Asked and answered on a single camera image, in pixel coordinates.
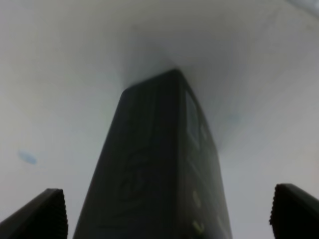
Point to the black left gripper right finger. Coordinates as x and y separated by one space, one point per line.
294 213

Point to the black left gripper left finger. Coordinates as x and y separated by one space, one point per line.
44 217

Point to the black rectangular bottle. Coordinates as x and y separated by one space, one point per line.
158 175

